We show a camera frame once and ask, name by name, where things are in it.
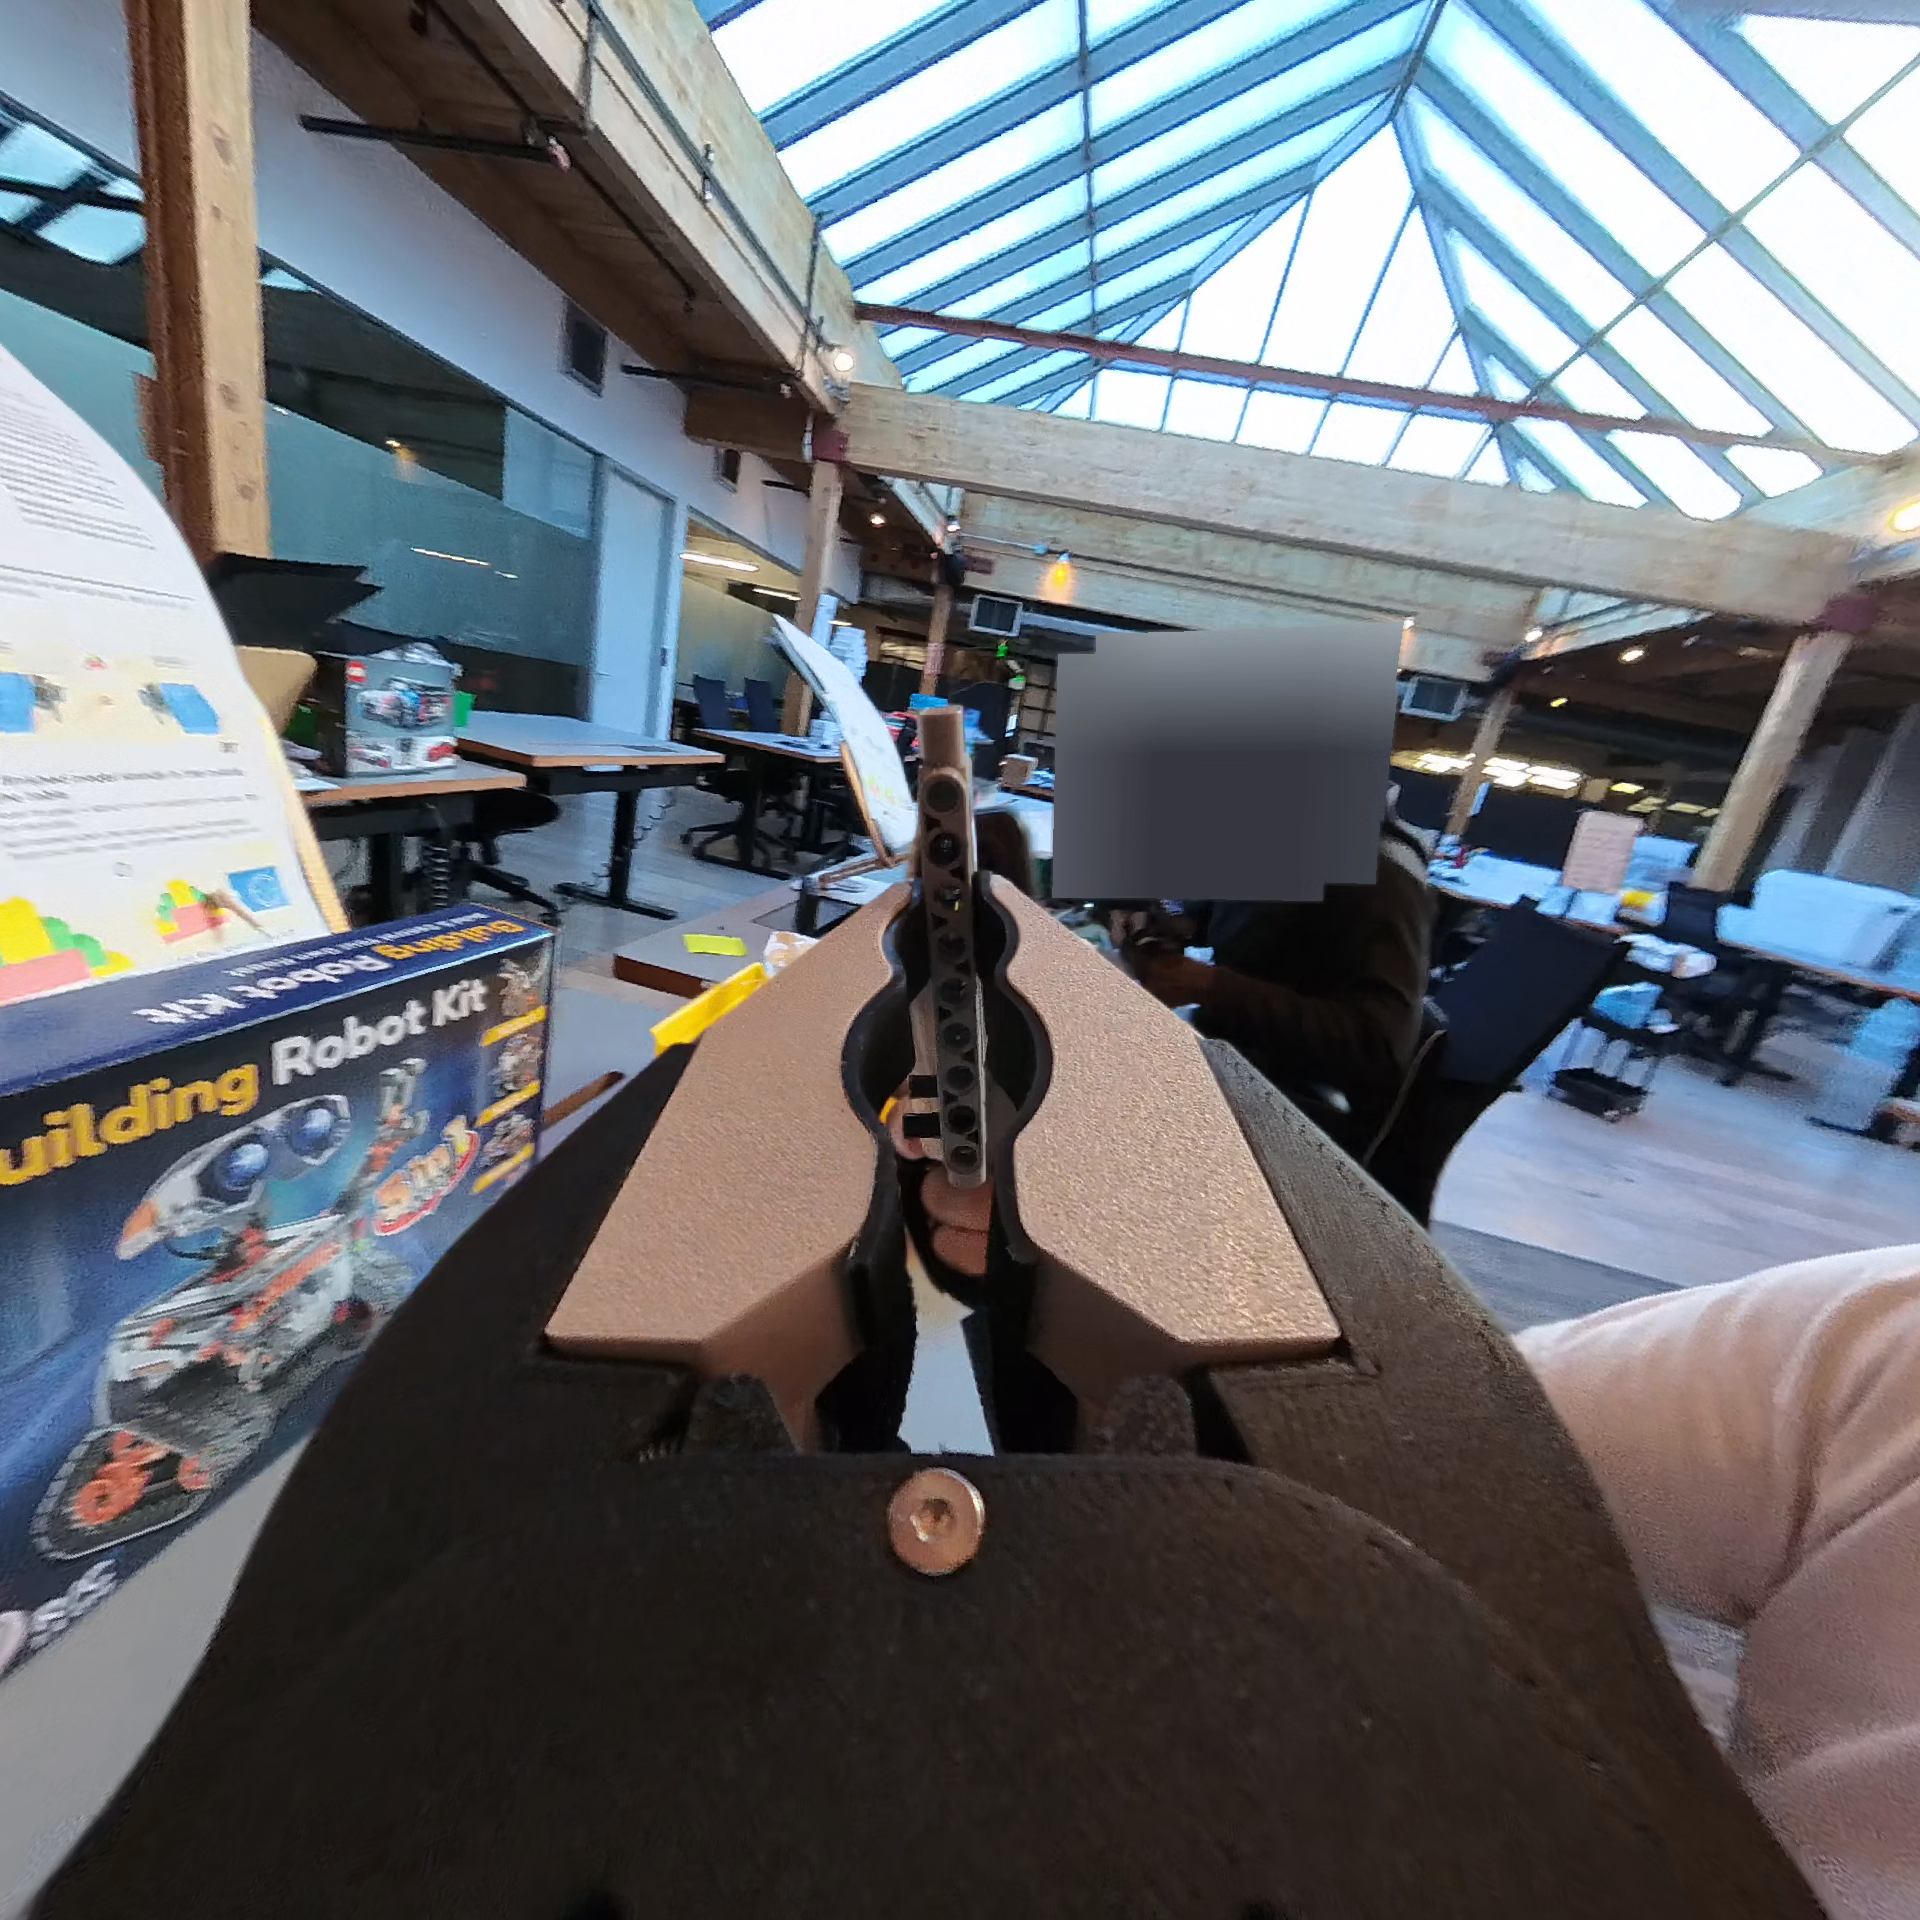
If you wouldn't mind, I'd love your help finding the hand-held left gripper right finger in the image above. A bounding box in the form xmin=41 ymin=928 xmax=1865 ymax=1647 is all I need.
xmin=976 ymin=874 xmax=1344 ymax=1450

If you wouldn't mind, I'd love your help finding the grey desk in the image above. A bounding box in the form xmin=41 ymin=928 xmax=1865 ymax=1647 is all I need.
xmin=0 ymin=960 xmax=705 ymax=1920

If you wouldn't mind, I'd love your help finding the yellow parts bin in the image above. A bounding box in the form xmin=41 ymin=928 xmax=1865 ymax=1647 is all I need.
xmin=649 ymin=960 xmax=769 ymax=1055

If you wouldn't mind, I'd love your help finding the black office chair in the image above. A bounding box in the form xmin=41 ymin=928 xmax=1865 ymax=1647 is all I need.
xmin=1417 ymin=895 xmax=1630 ymax=1224

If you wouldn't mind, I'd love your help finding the wood-edged standing desk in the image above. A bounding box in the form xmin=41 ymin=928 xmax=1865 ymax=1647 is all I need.
xmin=454 ymin=710 xmax=724 ymax=920

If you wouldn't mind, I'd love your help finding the grey perforated building beam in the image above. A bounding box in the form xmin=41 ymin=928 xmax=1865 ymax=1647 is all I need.
xmin=896 ymin=704 xmax=999 ymax=1233

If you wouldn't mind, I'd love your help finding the printed instruction sheet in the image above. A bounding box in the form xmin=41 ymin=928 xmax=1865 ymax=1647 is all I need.
xmin=768 ymin=613 xmax=921 ymax=873
xmin=0 ymin=345 xmax=336 ymax=1007

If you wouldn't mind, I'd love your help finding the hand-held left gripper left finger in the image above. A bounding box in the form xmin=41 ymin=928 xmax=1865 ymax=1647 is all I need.
xmin=544 ymin=884 xmax=922 ymax=1450

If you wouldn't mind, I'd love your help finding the blue robot kit box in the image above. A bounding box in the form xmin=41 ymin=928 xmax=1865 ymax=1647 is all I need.
xmin=0 ymin=905 xmax=558 ymax=1671

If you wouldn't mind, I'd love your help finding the wooden sheet stand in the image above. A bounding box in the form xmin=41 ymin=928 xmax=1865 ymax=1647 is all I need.
xmin=230 ymin=644 xmax=350 ymax=934

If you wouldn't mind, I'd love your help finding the toy set box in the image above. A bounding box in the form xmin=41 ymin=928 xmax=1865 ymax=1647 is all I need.
xmin=342 ymin=644 xmax=462 ymax=777

